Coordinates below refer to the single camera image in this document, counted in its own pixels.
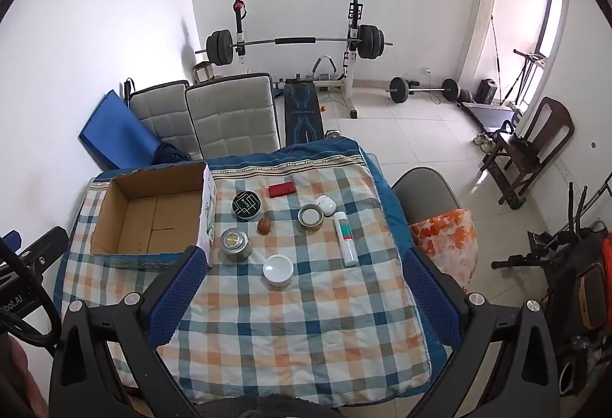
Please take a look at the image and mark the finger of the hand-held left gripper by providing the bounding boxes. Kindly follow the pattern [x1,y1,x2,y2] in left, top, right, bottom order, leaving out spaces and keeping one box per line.
[0,227,70,278]

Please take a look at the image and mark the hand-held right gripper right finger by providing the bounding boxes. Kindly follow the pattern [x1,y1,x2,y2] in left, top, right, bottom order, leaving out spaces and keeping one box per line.
[404,248,575,418]

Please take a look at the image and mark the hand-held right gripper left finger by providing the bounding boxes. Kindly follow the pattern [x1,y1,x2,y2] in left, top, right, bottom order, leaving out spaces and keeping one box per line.
[48,246,208,418]

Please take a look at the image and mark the silver round push light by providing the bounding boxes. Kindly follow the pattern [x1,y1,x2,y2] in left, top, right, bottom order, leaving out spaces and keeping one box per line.
[219,228,252,264]

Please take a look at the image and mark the white tube bottle green label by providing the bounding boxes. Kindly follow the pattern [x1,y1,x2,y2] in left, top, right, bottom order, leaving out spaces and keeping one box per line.
[333,211,359,268]

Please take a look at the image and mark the white round jar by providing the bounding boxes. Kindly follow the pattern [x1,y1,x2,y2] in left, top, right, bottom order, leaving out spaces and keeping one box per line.
[262,254,294,288]

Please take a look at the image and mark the black round tin white lines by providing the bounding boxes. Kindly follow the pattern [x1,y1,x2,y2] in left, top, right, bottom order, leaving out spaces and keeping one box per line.
[231,191,262,221]

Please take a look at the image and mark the small tin with white wax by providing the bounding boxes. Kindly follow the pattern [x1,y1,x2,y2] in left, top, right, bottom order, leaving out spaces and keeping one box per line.
[297,202,324,230]

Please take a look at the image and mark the grey chair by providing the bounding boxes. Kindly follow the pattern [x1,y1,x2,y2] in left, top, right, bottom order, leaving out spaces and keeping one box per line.
[392,167,462,227]

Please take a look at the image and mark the plaid blanket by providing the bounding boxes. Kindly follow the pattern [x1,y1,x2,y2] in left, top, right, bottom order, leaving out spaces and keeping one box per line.
[52,138,450,409]

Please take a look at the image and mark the black exercise bike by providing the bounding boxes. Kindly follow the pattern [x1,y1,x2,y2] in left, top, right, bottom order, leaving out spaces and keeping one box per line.
[492,181,612,400]

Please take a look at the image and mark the dark blue cloth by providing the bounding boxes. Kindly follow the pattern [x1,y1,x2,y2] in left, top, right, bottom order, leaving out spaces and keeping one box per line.
[153,141,192,165]

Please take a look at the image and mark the grey quilted cushion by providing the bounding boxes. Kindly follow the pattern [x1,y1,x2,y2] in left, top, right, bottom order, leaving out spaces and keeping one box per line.
[129,80,194,160]
[186,73,280,160]

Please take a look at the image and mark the black treadmill board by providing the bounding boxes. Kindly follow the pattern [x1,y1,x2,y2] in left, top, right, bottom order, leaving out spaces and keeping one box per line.
[461,100,522,134]

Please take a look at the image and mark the dark wooden chair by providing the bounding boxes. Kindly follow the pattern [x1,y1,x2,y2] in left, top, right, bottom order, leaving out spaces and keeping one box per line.
[480,96,575,211]

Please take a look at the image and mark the short barbell with black plates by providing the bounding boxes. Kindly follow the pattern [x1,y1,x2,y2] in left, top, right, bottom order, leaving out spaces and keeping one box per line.
[388,76,460,105]

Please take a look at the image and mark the black weight bench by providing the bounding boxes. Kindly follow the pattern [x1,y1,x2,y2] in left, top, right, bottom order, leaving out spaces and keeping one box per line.
[280,83,326,146]

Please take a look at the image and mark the white squat rack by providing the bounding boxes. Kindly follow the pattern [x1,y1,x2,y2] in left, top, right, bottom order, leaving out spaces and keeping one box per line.
[233,0,369,119]

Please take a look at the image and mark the long barbell with black plates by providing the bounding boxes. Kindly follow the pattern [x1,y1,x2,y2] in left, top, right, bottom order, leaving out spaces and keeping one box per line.
[194,24,394,66]

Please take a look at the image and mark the hanging resistance band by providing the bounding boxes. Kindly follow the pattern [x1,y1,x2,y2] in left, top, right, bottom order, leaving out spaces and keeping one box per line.
[488,13,505,103]

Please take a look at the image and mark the black cable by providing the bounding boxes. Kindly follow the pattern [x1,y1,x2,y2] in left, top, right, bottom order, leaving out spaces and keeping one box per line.
[0,233,60,354]

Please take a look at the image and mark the silver handle exercise machine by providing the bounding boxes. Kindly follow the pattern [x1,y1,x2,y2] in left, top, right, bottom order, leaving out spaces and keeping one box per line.
[313,56,338,85]

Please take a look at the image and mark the white door frame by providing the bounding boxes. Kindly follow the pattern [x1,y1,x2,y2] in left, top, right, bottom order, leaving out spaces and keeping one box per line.
[459,0,572,113]

